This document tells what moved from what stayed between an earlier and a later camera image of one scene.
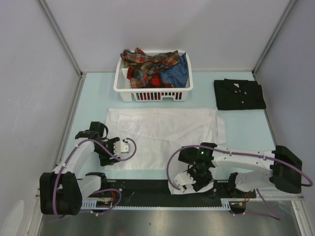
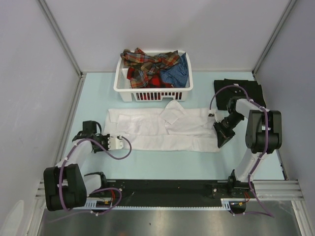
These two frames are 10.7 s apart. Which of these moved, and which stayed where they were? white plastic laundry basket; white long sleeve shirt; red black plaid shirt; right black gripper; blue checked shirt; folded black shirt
Moved: right black gripper; white long sleeve shirt
Stayed: white plastic laundry basket; blue checked shirt; red black plaid shirt; folded black shirt
